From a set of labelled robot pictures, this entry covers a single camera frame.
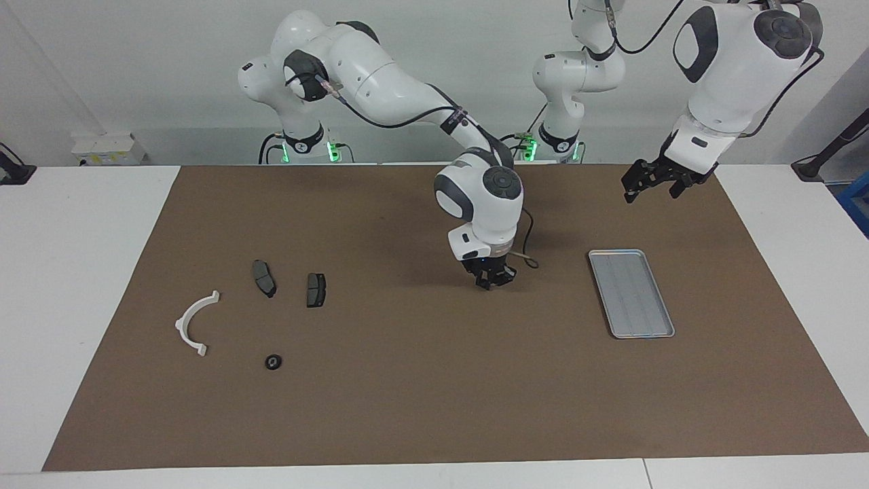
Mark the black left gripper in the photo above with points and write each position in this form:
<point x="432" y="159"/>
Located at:
<point x="679" y="163"/>

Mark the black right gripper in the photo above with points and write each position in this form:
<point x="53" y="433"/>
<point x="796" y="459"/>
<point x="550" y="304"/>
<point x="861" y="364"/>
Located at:
<point x="489" y="266"/>

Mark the large black bearing gear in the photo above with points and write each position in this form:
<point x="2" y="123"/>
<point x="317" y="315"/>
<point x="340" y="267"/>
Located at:
<point x="273" y="362"/>

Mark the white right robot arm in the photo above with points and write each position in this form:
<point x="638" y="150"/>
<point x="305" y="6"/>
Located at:
<point x="380" y="75"/>

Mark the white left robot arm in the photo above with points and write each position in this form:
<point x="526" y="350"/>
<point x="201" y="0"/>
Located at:
<point x="733" y="68"/>

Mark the silver metal tray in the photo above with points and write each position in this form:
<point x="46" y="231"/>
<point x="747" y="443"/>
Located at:
<point x="631" y="295"/>

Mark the brown table mat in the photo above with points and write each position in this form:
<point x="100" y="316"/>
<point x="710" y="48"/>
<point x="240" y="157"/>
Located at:
<point x="434" y="394"/>

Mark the dark grey grooved brake pad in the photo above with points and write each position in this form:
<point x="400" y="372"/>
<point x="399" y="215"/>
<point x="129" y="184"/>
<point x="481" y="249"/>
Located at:
<point x="316" y="291"/>

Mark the blue crate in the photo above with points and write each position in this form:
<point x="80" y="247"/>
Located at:
<point x="857" y="204"/>

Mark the dark grey curved brake pad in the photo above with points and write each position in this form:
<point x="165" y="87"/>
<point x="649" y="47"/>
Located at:
<point x="263" y="278"/>

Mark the white box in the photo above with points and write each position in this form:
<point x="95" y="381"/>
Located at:
<point x="108" y="148"/>

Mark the white curved plastic bracket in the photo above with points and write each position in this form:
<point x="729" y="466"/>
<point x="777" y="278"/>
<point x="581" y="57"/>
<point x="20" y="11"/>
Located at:
<point x="185" y="319"/>

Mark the black clamp mount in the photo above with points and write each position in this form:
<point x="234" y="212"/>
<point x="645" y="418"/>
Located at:
<point x="15" y="173"/>

